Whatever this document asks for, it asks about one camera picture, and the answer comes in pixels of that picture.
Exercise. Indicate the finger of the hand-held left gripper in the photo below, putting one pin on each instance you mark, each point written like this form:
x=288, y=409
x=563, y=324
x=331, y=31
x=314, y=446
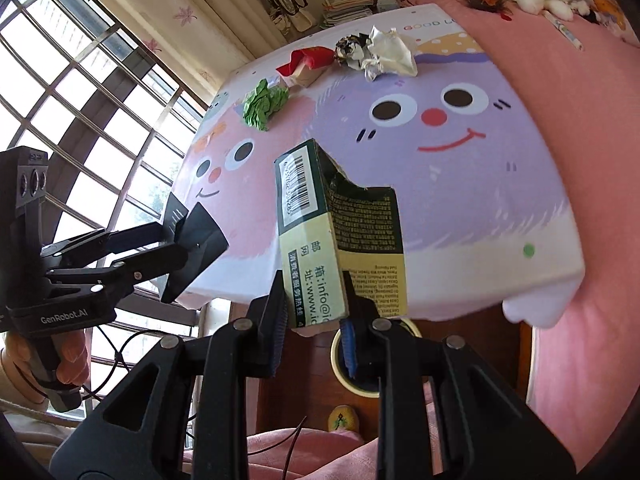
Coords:
x=125, y=237
x=145, y=267

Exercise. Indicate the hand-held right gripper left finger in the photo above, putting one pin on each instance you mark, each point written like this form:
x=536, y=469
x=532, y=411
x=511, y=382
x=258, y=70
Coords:
x=277, y=330

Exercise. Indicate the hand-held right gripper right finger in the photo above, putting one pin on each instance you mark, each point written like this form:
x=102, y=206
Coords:
x=348, y=345

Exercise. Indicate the cream rimmed trash bin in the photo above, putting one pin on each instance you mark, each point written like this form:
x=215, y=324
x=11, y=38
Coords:
x=336, y=360

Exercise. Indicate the black packet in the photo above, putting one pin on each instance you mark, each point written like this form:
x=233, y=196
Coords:
x=197, y=240

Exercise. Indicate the dark green box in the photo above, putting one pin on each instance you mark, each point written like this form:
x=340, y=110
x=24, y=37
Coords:
x=350, y=220

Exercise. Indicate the green paper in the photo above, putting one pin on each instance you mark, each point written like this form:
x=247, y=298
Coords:
x=265, y=105

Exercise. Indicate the small cardboard box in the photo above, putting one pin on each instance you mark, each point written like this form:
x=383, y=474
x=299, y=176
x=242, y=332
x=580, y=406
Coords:
x=310, y=76

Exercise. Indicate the red white paper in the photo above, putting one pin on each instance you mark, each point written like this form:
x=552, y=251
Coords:
x=307, y=57

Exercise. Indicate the black white wrapper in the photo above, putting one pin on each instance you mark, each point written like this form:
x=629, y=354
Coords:
x=352, y=50

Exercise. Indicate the person's left hand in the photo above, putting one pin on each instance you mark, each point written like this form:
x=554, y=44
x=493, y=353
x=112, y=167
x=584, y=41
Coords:
x=72, y=360

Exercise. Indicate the yellow slipper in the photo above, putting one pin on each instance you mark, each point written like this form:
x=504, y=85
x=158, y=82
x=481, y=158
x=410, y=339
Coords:
x=344, y=420

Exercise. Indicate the person's legs in pink pants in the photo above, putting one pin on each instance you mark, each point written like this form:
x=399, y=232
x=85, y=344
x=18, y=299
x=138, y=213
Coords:
x=325, y=455

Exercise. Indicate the cartoon printed tablecloth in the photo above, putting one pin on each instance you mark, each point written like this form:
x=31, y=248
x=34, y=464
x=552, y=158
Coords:
x=450, y=185

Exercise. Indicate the cream flower print curtain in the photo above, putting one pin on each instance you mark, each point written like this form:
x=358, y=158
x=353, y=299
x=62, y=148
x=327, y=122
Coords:
x=190, y=15

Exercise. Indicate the pink bed sheet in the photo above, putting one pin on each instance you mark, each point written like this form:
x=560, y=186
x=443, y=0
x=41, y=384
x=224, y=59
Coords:
x=575, y=135

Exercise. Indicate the stack of books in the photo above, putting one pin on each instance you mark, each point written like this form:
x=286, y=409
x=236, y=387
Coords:
x=347, y=10

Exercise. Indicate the white marker pen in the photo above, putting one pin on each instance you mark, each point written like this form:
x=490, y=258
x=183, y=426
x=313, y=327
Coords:
x=565, y=32

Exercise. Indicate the small white plush toy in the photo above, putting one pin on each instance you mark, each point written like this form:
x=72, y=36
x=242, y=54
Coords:
x=562, y=2

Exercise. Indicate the bear print rolled blanket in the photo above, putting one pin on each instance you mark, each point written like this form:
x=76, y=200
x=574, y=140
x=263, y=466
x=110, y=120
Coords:
x=610, y=5

